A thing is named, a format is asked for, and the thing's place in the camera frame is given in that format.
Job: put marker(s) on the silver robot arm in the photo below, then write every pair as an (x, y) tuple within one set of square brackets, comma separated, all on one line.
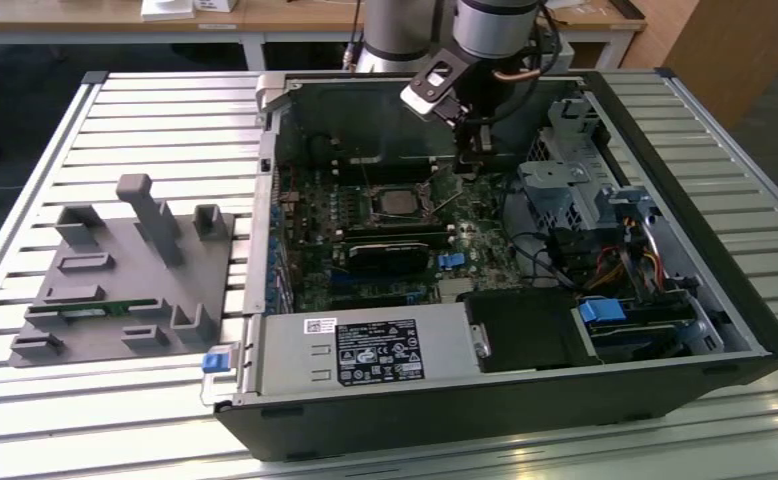
[(496, 25)]

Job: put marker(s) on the black PC case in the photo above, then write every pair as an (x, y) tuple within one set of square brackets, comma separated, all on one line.
[(429, 425)]

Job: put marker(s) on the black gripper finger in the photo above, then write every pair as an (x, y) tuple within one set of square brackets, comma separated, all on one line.
[(486, 137), (469, 155)]

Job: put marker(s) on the silver power supply unit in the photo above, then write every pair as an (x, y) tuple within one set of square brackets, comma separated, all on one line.
[(295, 360)]

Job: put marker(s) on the silver CPU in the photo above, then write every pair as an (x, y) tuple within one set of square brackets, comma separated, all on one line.
[(398, 201)]

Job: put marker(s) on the grey parts rack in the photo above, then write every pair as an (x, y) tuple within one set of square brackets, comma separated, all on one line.
[(129, 280)]

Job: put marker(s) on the black plastic shroud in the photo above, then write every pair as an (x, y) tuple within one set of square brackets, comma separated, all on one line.
[(529, 330)]

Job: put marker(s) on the blue case latch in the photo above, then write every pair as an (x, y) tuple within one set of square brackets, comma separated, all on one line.
[(215, 362)]

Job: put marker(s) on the white box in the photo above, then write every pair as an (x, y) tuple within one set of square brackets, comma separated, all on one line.
[(169, 10)]

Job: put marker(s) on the green RAM stick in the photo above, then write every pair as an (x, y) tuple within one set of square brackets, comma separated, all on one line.
[(115, 307)]

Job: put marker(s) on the wooden desk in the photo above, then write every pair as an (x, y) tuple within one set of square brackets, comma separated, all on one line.
[(62, 22)]

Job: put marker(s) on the blue disk carrier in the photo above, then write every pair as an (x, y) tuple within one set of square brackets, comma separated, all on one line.
[(601, 312)]

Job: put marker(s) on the metal drive cage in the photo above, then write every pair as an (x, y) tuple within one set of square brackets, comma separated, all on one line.
[(549, 175)]

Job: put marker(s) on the metal disk bay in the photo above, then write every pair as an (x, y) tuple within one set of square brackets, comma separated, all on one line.
[(709, 335)]

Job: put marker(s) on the black graphics card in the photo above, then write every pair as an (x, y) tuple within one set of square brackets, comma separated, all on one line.
[(389, 257)]

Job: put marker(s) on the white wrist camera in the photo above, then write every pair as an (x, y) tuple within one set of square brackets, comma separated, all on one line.
[(429, 90)]

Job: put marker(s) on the silver chipset heatsink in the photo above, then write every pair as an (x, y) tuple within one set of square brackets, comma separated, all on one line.
[(457, 289)]

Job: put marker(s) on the blue board connector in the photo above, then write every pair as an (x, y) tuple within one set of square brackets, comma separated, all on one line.
[(450, 261)]

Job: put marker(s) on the black RAM slot bank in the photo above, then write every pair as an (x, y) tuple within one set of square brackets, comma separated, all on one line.
[(395, 234), (378, 172)]

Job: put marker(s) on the CPU socket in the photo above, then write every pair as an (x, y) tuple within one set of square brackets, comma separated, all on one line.
[(374, 207)]

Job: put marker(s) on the green motherboard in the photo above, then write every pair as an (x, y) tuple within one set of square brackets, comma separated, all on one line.
[(482, 235)]

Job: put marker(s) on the wooden cabinet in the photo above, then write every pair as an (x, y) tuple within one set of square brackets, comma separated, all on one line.
[(749, 50)]

